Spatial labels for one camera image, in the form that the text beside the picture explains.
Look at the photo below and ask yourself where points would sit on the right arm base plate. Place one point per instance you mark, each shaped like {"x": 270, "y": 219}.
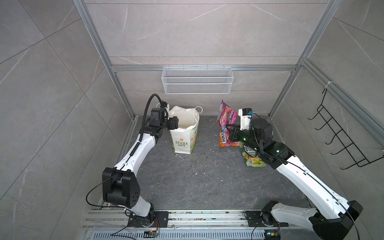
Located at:
{"x": 255, "y": 218}

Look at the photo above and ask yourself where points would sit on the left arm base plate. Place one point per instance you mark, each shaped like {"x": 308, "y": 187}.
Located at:
{"x": 157, "y": 219}

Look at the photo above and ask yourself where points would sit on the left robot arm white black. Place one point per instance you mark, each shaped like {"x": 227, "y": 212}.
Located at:
{"x": 120, "y": 185}

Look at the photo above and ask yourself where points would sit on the white wire mesh basket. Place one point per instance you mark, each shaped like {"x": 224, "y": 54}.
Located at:
{"x": 194, "y": 80}

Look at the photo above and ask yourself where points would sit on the yellow orange snack packet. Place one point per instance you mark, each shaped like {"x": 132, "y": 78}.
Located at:
{"x": 225, "y": 142}

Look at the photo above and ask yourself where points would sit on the white floral paper bag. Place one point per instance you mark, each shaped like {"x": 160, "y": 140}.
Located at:
{"x": 184, "y": 137}

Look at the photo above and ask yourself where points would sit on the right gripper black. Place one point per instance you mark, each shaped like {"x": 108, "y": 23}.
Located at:
{"x": 234, "y": 133}

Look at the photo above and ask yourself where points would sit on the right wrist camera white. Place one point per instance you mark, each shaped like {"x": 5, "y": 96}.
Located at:
{"x": 246, "y": 115}

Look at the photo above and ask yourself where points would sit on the aluminium front rail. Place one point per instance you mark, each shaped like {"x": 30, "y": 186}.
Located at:
{"x": 225, "y": 218}

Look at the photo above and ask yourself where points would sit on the magenta snack packet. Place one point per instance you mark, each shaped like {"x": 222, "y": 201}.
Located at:
{"x": 226, "y": 116}

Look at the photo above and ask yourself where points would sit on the green circuit board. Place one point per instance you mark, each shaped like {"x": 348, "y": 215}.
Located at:
{"x": 272, "y": 235}

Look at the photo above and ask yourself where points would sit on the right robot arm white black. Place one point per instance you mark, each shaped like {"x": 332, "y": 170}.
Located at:
{"x": 332, "y": 217}

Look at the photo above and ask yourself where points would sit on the black wire hook rack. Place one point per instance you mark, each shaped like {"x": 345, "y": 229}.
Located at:
{"x": 358, "y": 158}

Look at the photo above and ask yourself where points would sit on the yellow lemon candy packet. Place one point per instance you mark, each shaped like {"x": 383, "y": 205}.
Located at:
{"x": 251, "y": 158}

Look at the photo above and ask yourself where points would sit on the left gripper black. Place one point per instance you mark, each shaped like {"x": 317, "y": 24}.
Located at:
{"x": 173, "y": 122}

